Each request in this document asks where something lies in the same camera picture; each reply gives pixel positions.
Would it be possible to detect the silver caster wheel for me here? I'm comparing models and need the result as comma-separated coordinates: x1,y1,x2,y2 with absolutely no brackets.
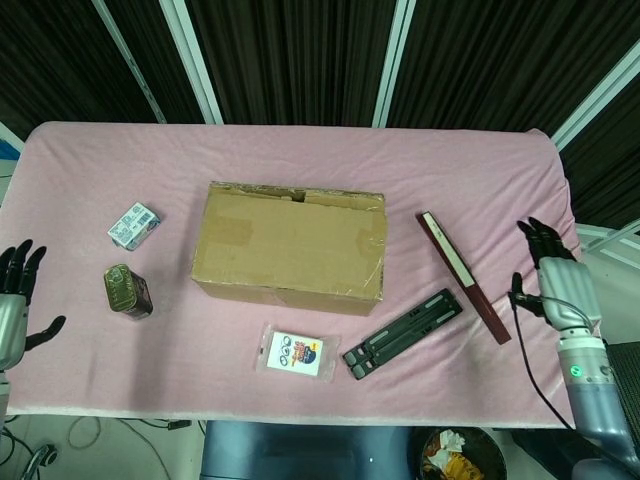
24,442,59,480

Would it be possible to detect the packaged white melamine sponge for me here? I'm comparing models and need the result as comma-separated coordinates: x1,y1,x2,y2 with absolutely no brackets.
254,321,343,385

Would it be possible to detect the black pleated curtain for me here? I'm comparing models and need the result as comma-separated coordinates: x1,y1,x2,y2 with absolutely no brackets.
0,0,640,231

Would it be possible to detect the slim dark red box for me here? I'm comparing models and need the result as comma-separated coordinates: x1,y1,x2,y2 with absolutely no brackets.
416,211,513,346

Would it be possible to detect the pink fleece table cloth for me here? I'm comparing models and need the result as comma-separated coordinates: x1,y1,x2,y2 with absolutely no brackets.
0,121,584,431

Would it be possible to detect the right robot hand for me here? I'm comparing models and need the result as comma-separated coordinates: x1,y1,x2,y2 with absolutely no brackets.
508,216,601,332

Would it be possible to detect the black right hand cable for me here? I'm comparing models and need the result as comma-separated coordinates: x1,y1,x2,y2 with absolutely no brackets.
508,292,599,431

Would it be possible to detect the black folding laptop stand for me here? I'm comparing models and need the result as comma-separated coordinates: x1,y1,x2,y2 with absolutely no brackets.
341,288,465,382

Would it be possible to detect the white metal rack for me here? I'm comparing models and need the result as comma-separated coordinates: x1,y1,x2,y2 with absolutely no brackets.
574,223,640,261

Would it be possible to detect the brown cardboard shipping box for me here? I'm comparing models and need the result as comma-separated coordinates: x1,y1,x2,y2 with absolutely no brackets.
189,180,389,318

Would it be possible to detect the black waste bin with trash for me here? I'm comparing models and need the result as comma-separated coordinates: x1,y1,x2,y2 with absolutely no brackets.
412,426,506,480

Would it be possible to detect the dark printed box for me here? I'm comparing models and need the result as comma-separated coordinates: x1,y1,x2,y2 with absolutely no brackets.
103,263,154,321

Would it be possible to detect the blue grey robot torso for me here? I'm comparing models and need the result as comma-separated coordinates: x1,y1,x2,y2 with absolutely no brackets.
199,419,419,480

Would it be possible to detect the small white blue carton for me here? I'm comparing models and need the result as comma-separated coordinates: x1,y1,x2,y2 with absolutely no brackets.
107,201,162,252

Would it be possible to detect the black mesh chair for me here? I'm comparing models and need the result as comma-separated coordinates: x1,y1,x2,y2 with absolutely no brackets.
602,339,640,431

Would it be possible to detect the white frame post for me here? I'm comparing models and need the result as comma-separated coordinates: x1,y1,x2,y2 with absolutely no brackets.
371,0,417,129
92,0,167,125
551,47,640,151
158,0,224,126

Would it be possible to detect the white furniture edge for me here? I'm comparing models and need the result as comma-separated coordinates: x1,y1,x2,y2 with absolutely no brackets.
0,119,26,201

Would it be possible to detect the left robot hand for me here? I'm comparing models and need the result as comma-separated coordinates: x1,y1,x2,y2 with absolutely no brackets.
0,238,67,371

